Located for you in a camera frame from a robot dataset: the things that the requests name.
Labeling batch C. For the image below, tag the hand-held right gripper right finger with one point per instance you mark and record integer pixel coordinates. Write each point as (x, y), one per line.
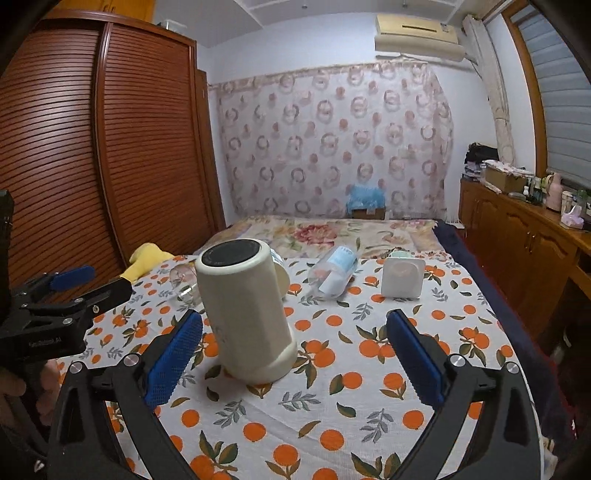
(415, 364)

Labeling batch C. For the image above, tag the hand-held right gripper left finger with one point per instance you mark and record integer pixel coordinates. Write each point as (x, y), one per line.
(174, 362)

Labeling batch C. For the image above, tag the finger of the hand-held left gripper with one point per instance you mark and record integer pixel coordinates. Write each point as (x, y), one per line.
(113, 291)
(69, 278)

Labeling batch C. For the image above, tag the cream cup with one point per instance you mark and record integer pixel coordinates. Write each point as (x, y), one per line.
(244, 314)

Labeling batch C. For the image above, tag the clear glass cup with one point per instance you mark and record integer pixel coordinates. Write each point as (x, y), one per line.
(185, 281)

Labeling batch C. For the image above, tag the small white square cup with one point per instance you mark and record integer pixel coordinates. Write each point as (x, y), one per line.
(401, 278)

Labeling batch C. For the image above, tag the person's left hand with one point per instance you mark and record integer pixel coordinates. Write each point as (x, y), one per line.
(11, 385)

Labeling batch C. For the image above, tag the yellow cloth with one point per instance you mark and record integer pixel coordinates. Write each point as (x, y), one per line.
(144, 264)

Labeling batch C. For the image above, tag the orange print tablecloth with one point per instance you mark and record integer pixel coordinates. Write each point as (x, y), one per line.
(323, 401)

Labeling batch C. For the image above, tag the clear plastic bottle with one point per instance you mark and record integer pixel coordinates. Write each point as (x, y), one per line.
(334, 273)

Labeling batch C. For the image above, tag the wooden slatted wardrobe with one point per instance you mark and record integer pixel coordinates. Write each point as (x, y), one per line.
(92, 152)

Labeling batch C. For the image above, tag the wooden side cabinet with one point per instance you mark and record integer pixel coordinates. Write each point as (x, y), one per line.
(517, 258)

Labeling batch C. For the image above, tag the floral bed blanket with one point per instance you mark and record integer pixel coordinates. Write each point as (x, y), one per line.
(332, 235)

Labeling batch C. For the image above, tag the small cardboard box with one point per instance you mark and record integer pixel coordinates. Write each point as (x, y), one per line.
(368, 213)

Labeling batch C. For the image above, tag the blue plastic bag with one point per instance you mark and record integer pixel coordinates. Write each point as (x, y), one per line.
(367, 196)

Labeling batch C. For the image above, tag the large cardboard box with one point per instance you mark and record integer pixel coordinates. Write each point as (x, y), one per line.
(504, 180)

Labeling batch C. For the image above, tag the pile of dark clothes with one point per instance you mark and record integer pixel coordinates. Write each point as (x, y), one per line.
(480, 159)

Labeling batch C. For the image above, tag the pink thermos jug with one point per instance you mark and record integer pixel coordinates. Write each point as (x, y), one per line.
(554, 193)

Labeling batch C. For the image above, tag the tied floral curtain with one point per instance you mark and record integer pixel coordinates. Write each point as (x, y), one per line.
(494, 87)

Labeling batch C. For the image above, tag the grey window blind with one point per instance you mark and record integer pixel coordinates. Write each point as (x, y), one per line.
(556, 87)

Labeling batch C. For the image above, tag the cream air conditioner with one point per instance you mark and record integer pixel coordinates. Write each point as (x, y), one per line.
(418, 38)

